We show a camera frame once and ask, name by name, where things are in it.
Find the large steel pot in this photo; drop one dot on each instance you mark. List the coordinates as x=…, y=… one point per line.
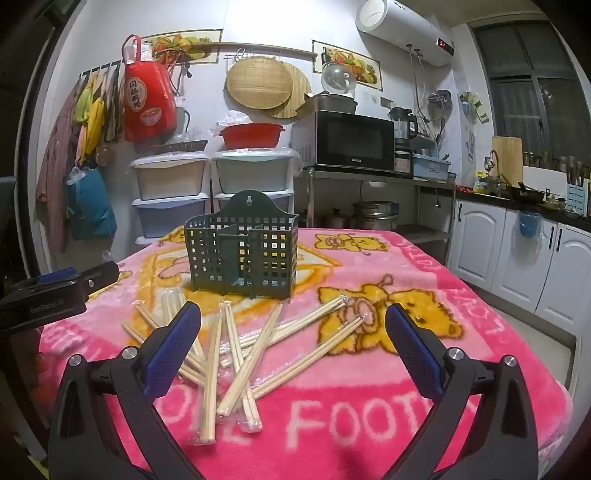
x=375, y=216

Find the wooden cutting board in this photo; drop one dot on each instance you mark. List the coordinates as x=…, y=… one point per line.
x=510, y=154

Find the white kitchen cabinet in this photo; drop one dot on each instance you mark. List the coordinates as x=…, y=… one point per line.
x=480, y=249

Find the pile of chopsticks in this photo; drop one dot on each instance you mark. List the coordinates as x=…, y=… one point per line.
x=235, y=355

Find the pale green storage bin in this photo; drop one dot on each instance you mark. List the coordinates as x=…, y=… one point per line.
x=249, y=173

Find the wooden pole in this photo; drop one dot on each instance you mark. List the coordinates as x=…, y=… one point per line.
x=277, y=48

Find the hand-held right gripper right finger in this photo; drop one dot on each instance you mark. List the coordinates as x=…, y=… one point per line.
x=411, y=350

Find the green plastic utensil basket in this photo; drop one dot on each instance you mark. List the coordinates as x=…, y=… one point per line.
x=277, y=258

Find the beige storage bin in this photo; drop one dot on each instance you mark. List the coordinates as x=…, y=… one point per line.
x=168, y=177

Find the teal hanging bag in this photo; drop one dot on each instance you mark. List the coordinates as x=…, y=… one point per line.
x=92, y=207

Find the black kitchen countertop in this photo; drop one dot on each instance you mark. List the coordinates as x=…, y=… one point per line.
x=498, y=199

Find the steel faucet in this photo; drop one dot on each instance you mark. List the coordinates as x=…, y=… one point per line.
x=495, y=161

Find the blue knife block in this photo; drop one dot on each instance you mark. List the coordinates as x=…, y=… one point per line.
x=578, y=198

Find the green and white wall pouch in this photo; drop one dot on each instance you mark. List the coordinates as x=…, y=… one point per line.
x=475, y=108

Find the blue plastic bag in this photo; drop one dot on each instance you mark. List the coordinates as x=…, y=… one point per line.
x=529, y=225

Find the pink hanging garment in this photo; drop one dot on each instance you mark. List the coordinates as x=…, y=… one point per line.
x=55, y=184

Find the clear plastic bag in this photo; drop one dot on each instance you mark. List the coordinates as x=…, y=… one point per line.
x=184, y=137
x=228, y=119

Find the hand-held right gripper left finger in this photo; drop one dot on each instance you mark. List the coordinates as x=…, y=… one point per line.
x=171, y=350

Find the open cardboard box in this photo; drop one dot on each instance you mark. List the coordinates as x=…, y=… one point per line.
x=323, y=104

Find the red hanging bag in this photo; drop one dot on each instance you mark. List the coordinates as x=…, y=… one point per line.
x=147, y=97

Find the black microwave oven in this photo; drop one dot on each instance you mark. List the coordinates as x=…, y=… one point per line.
x=351, y=138

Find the hanging steel pot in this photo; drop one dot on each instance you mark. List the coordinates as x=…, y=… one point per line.
x=439, y=99

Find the steel shelf rack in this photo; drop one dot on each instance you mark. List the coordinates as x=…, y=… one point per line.
x=369, y=177

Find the black frying pan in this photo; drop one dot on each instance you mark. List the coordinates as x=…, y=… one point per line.
x=526, y=194

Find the pink printed bear blanket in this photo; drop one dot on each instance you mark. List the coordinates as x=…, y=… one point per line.
x=351, y=295

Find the glass dome lid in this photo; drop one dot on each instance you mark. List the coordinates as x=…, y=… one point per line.
x=339, y=78

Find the red plastic basin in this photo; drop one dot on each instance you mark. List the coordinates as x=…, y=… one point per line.
x=251, y=136

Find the pale blue plastic box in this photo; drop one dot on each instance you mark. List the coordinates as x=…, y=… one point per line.
x=431, y=167

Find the small steel kettle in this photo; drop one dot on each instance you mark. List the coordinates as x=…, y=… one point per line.
x=337, y=219

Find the fruit wall poster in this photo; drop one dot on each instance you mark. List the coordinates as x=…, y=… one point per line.
x=184, y=44
x=364, y=69

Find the round bamboo tray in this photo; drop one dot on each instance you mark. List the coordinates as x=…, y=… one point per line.
x=301, y=94
x=256, y=83

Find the row of spice bottles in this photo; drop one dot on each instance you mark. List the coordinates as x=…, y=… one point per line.
x=554, y=164

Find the blue storage bin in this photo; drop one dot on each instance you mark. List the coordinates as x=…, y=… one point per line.
x=159, y=217

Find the dark framed window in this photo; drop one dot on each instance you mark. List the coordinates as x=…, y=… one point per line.
x=531, y=92

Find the yellow hanging cloths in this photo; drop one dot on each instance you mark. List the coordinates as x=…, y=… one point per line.
x=92, y=120

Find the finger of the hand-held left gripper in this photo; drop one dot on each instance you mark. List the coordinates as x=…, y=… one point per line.
x=99, y=275

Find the black blender jug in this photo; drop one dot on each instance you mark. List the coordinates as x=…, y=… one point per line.
x=402, y=122

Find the white cylindrical water heater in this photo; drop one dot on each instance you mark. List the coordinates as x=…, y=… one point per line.
x=406, y=27

